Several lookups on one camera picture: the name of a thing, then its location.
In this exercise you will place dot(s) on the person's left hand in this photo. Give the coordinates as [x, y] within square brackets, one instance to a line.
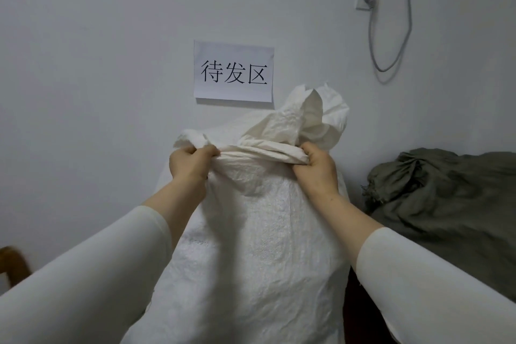
[186, 165]

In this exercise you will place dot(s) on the person's right fingers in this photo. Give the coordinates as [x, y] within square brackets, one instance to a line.
[306, 152]

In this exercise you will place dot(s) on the person's right hand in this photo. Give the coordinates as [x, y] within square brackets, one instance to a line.
[318, 170]

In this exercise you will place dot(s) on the white woven sack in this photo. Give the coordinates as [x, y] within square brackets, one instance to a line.
[258, 231]

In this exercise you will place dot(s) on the brown wooden chair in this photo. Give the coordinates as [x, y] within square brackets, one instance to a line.
[12, 265]

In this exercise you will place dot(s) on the person's right forearm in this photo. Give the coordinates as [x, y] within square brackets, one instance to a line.
[407, 259]

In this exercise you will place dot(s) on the white paper wall sign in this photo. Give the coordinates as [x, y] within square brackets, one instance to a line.
[234, 71]

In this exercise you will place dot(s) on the person's left fingers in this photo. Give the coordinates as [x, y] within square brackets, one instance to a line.
[205, 150]

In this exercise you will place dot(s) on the olive green woven sack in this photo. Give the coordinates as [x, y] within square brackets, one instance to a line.
[447, 206]

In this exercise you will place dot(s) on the person's left forearm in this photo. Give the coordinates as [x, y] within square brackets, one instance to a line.
[92, 263]

